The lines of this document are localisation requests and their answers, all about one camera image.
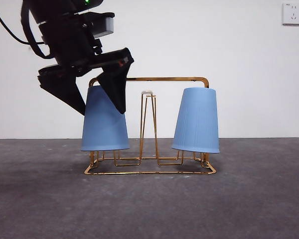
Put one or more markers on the blue ribbed cup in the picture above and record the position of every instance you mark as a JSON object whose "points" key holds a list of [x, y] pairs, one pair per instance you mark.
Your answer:
{"points": [[196, 119], [102, 132]]}

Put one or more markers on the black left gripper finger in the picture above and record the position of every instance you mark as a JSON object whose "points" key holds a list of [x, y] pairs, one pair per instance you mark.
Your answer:
{"points": [[115, 87], [67, 92]]}

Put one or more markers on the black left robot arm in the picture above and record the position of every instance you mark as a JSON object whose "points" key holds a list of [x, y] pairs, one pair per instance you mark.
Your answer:
{"points": [[64, 6]]}

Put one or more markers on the pale grey camera box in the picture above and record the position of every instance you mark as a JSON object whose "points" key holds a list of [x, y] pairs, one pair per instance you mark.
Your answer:
{"points": [[107, 26]]}

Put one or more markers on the white wall socket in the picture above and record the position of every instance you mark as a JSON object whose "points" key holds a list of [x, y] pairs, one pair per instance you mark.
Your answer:
{"points": [[292, 13]]}

